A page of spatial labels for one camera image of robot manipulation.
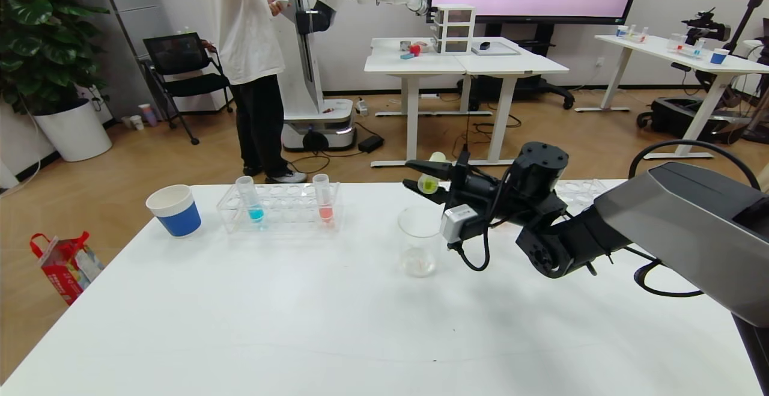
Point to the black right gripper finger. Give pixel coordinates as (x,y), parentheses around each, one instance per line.
(441,170)
(435,198)

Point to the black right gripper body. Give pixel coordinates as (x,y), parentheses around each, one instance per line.
(461,178)

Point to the test tube with yellow liquid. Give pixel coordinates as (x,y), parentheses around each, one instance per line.
(428,185)

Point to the test tube with red liquid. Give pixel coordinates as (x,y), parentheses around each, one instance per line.
(325,209)

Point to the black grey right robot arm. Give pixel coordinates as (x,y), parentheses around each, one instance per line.
(691,228)

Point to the black wheeled robot base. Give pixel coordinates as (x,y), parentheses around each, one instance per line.
(679,118)

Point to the clear glass beaker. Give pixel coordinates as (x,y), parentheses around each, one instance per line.
(417,252)

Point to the clear plastic test tube rack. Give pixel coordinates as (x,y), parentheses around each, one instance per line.
(634,37)
(580,190)
(685,49)
(288,209)

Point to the test tube with blue liquid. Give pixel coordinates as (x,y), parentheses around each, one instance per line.
(255,212)

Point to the black power adapter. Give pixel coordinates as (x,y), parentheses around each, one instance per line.
(371,144)

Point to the black display stand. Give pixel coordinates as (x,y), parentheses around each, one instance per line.
(544,89)

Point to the flat grey tray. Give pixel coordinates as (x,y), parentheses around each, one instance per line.
(501,51)

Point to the clear plastic drawer unit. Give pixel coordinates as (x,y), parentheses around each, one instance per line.
(453,31)

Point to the white humanoid robot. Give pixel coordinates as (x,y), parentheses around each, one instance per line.
(312,83)

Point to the long white standing desk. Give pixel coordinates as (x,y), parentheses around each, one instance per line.
(655,46)

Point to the person in white shirt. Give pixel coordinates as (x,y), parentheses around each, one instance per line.
(246,35)

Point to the blue sleeved white paper cup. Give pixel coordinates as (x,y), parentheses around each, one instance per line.
(719,57)
(179,218)

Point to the black office chair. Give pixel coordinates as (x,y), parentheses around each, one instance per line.
(180,53)

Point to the purple drink tumbler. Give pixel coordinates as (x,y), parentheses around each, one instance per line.
(149,116)

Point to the small white floor cup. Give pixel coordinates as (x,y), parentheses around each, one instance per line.
(137,124)

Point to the white plant pot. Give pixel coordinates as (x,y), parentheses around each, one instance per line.
(75,133)

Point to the red paper gift bag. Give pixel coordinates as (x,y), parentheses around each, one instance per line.
(69,268)

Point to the large green leafy plant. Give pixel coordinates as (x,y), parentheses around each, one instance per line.
(42,35)

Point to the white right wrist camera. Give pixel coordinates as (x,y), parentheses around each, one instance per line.
(458,223)

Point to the black camera tripod rig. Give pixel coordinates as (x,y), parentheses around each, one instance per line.
(703,25)

